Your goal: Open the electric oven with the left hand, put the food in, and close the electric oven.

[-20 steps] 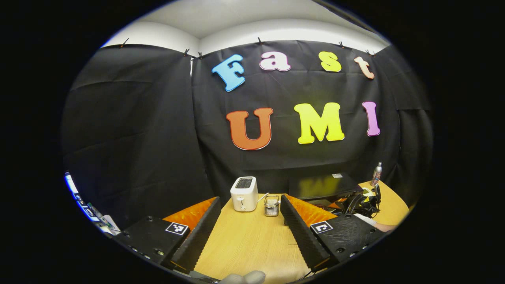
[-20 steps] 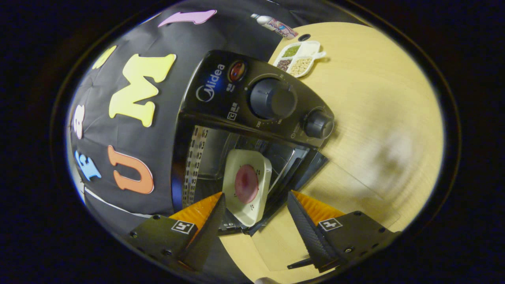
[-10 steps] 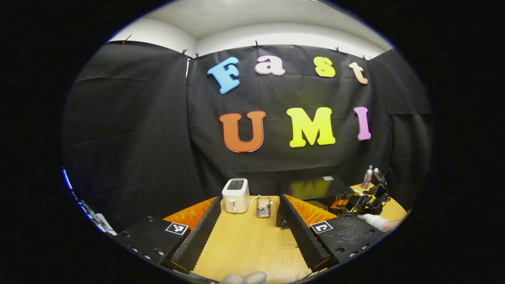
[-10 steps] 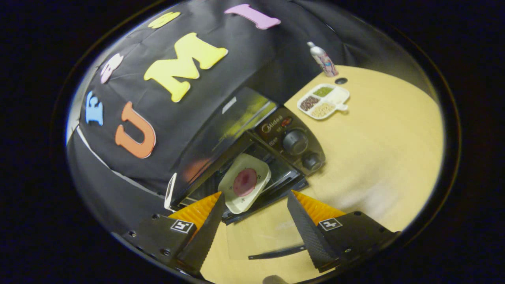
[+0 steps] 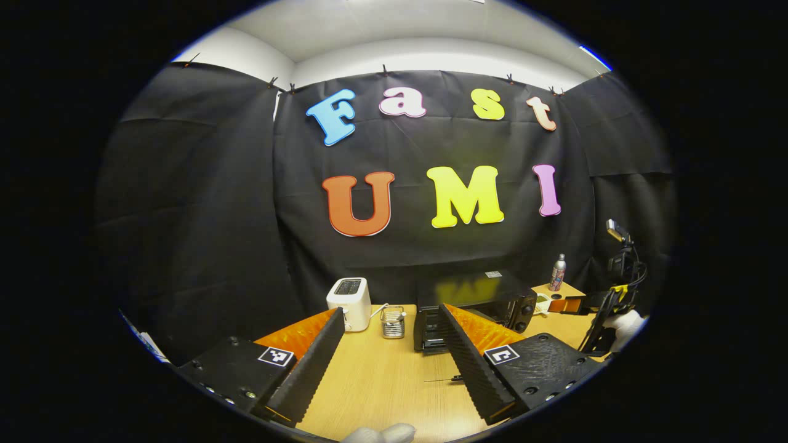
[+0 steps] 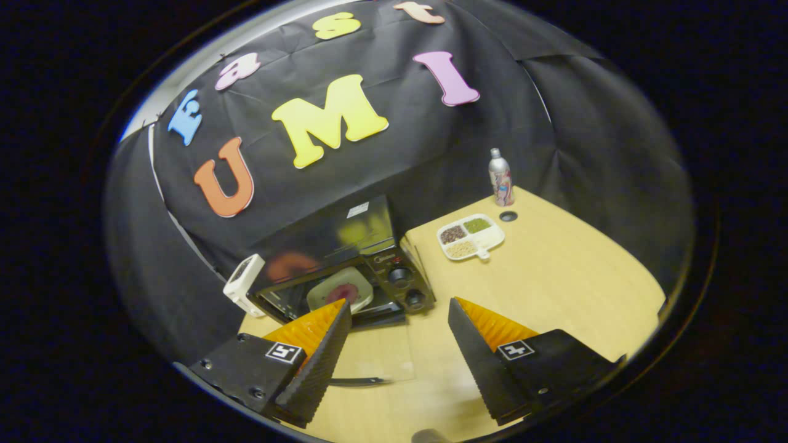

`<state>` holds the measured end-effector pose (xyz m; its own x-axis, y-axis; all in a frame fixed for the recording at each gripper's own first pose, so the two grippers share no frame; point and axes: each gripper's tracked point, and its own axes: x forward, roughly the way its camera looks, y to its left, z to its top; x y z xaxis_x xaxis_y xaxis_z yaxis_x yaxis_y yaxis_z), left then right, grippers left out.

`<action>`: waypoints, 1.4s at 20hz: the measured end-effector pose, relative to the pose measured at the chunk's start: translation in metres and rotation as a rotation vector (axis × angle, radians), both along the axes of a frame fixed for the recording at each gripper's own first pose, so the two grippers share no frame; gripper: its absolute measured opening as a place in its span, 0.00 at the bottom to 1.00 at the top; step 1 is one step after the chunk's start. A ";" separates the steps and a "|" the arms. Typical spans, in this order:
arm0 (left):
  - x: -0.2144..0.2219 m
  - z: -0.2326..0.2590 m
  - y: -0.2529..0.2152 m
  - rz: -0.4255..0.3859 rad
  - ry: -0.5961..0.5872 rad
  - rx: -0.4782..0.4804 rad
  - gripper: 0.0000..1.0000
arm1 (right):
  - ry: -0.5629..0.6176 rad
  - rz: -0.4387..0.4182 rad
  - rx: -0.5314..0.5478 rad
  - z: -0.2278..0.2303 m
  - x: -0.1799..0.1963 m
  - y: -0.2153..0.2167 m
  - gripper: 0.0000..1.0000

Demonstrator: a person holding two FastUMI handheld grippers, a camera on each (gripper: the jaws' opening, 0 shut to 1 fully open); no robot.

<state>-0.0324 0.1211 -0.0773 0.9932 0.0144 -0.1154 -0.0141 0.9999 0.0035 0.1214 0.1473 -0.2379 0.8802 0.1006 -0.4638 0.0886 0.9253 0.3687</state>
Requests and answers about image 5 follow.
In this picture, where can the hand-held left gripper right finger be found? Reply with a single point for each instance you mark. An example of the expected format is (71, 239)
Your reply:
(477, 372)

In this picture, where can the silver spray bottle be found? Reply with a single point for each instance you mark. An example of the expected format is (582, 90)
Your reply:
(557, 275)

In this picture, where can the white divided tray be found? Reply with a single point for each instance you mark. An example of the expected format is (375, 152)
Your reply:
(542, 304)

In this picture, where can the white toaster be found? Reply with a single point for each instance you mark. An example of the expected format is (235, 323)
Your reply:
(349, 301)

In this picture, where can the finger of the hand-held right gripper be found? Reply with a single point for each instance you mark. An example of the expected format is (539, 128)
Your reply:
(572, 306)

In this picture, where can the black electric oven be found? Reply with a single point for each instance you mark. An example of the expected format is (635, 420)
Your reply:
(474, 289)

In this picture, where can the white side desk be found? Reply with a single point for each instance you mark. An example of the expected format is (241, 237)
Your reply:
(154, 349)

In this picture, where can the black backdrop cloth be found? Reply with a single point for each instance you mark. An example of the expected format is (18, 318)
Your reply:
(215, 197)

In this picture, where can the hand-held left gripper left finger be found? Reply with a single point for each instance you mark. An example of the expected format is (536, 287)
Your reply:
(308, 372)

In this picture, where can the thin black stick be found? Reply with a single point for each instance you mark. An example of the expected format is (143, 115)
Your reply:
(457, 378)

